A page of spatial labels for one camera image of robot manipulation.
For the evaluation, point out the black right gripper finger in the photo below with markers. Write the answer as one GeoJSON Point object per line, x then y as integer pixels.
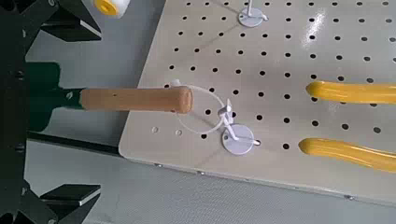
{"type": "Point", "coordinates": [71, 199]}
{"type": "Point", "coordinates": [74, 29]}

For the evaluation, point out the white pegboard hook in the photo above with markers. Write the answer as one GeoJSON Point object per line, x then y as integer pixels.
{"type": "Point", "coordinates": [250, 17]}
{"type": "Point", "coordinates": [238, 143]}

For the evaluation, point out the grey display stand panel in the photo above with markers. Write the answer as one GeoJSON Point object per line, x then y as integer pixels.
{"type": "Point", "coordinates": [118, 56]}

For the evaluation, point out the beige perforated pegboard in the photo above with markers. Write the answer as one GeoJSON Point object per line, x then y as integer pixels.
{"type": "Point", "coordinates": [311, 174]}

